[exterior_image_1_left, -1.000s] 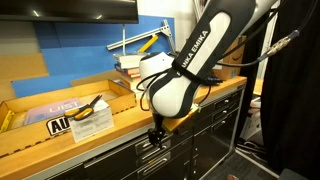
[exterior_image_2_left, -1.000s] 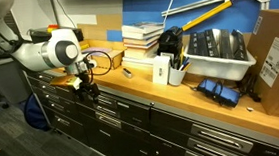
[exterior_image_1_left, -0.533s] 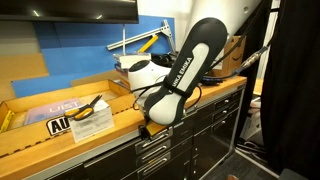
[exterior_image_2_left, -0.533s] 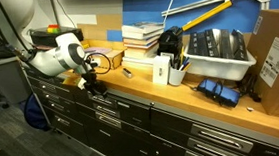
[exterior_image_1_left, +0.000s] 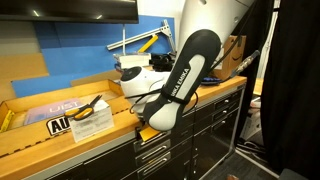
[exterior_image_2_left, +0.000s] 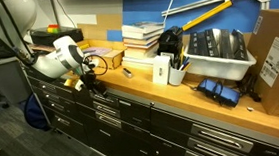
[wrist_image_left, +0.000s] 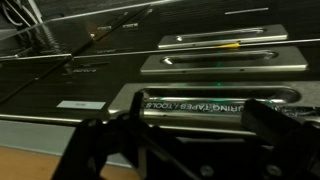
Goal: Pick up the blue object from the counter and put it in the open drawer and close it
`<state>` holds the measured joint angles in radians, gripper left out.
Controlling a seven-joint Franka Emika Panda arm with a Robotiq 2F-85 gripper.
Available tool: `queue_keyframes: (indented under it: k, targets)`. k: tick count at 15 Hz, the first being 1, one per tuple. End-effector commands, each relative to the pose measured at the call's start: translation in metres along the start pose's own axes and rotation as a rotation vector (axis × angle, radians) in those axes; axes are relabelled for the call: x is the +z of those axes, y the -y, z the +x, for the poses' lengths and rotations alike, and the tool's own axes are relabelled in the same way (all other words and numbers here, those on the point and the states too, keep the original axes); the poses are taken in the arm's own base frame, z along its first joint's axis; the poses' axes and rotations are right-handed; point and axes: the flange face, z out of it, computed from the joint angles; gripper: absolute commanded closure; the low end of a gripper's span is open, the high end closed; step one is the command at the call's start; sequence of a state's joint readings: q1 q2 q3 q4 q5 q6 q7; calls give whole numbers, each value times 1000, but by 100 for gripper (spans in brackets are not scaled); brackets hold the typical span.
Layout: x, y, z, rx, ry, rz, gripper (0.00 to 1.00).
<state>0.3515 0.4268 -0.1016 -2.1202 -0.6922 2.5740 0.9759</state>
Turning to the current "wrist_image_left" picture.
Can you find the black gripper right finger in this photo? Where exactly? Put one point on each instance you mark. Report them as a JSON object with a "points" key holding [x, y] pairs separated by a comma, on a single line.
{"points": [[286, 143]]}

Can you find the wide tool drawer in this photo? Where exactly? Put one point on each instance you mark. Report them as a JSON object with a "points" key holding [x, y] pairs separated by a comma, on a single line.
{"points": [[206, 110]]}

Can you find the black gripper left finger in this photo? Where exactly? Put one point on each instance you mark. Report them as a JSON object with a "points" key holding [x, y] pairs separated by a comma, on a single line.
{"points": [[93, 143]]}

